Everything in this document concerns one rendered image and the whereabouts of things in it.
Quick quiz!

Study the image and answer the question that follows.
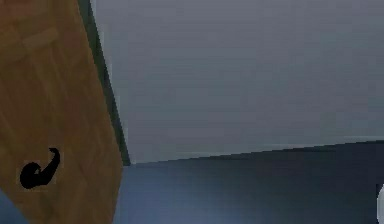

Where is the black door handle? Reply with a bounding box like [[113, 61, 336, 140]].
[[19, 147, 62, 190]]

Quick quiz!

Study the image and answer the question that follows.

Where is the white round object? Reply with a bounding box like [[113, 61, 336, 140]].
[[376, 183, 384, 224]]

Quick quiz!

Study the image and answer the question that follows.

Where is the brown wooden room door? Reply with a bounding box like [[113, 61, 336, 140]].
[[0, 0, 132, 224]]

